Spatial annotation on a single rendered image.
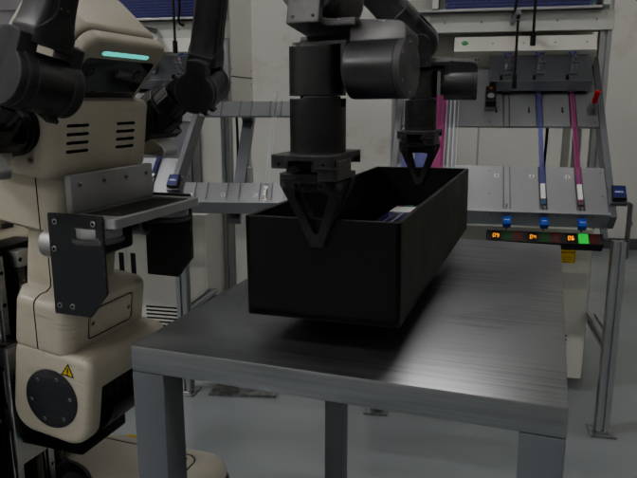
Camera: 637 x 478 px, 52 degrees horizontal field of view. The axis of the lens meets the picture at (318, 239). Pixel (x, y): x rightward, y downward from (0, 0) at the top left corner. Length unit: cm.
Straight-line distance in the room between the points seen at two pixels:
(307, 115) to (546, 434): 37
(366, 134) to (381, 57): 450
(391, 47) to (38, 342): 80
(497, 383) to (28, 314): 79
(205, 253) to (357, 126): 269
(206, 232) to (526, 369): 207
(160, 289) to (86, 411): 165
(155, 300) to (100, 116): 173
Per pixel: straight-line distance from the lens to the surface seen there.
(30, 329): 119
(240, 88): 303
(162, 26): 285
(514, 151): 508
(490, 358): 71
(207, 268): 268
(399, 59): 61
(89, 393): 116
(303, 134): 65
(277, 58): 526
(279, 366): 67
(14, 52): 90
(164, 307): 280
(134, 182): 120
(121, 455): 161
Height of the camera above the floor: 106
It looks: 12 degrees down
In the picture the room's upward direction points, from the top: straight up
